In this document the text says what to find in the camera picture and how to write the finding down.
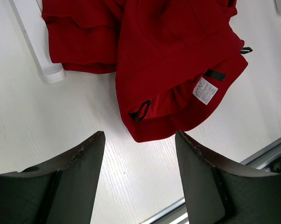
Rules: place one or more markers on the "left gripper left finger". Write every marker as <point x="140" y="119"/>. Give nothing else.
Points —
<point x="61" y="190"/>

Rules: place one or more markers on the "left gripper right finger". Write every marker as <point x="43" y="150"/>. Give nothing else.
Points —
<point x="218" y="190"/>

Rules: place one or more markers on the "red skirt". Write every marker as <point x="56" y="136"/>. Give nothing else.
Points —
<point x="174" y="60"/>

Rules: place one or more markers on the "white clothes rack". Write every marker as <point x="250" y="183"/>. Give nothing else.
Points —
<point x="34" y="29"/>

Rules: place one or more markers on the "aluminium mounting rail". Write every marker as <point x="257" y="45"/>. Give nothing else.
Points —
<point x="177" y="214"/>

